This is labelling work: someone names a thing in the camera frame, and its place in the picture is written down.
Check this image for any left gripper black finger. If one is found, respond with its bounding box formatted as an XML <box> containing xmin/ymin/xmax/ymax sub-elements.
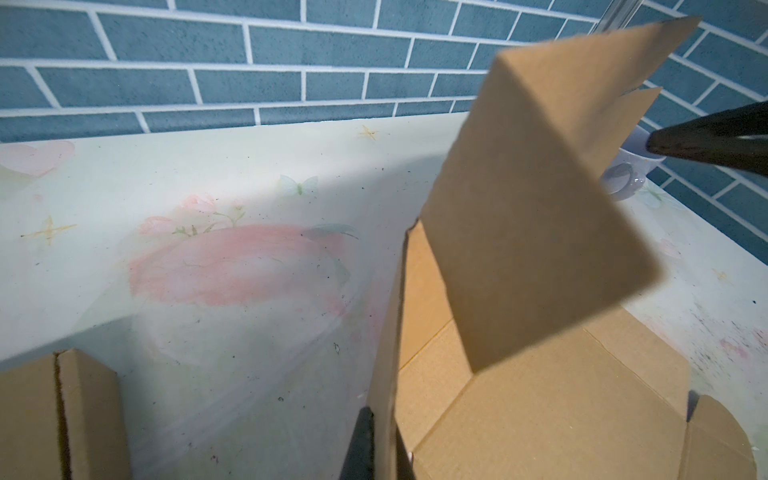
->
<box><xmin>339</xmin><ymin>406</ymin><xmax>375</xmax><ymax>480</ymax></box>

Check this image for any lavender ceramic cup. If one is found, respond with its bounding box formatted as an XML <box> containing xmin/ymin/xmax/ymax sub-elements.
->
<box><xmin>600</xmin><ymin>126</ymin><xmax>666</xmax><ymax>201</ymax></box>

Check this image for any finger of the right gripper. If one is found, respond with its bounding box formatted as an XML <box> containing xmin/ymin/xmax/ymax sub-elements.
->
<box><xmin>646</xmin><ymin>102</ymin><xmax>767</xmax><ymax>176</ymax></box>

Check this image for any cardboard box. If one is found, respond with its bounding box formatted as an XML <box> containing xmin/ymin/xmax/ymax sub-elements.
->
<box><xmin>1</xmin><ymin>349</ymin><xmax>132</xmax><ymax>479</ymax></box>

